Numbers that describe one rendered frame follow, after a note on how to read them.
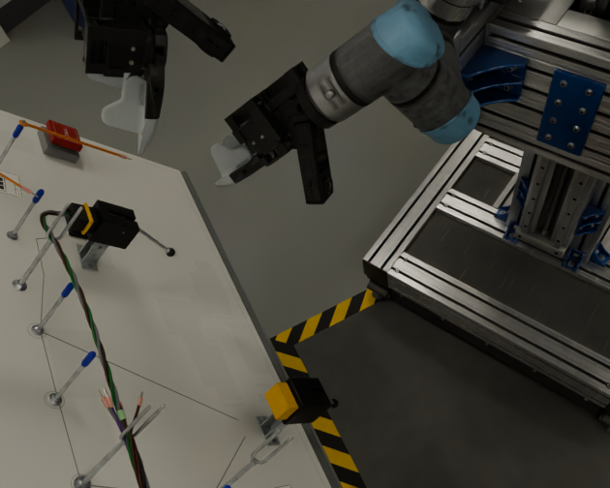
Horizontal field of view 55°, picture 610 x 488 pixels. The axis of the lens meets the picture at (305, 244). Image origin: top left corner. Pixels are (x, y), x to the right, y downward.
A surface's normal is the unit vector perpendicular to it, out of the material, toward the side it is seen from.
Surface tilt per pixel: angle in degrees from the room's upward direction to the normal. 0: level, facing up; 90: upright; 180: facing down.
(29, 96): 0
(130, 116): 73
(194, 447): 54
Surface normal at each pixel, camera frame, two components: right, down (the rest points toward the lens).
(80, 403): 0.63, -0.67
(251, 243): -0.15, -0.54
